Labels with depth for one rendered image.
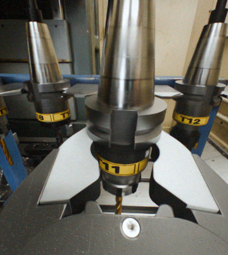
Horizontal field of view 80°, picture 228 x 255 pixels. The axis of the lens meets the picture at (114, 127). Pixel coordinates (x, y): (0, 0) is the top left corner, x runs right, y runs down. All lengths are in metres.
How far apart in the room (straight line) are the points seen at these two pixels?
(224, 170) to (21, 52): 1.11
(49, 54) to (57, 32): 0.63
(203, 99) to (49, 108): 0.21
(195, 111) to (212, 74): 0.05
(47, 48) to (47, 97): 0.06
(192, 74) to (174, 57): 1.04
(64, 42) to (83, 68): 0.15
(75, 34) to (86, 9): 0.12
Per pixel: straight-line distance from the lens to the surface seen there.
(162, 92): 0.19
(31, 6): 0.23
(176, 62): 1.27
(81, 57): 0.85
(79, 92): 0.19
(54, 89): 0.20
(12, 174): 0.44
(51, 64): 0.21
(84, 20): 0.86
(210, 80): 0.22
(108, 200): 0.43
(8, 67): 0.99
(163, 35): 1.23
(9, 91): 0.23
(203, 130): 0.32
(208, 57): 0.22
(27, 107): 1.01
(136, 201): 0.44
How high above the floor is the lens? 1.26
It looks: 27 degrees down
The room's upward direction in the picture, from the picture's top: 1 degrees clockwise
